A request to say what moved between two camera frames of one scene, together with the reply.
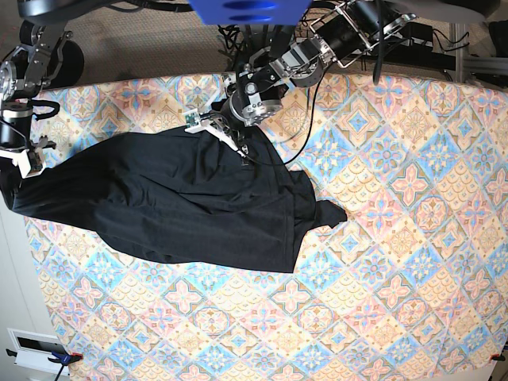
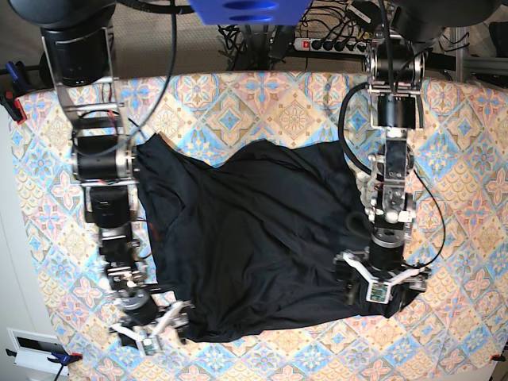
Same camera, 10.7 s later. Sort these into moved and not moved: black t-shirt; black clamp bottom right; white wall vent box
Moved: black t-shirt
Not moved: white wall vent box; black clamp bottom right
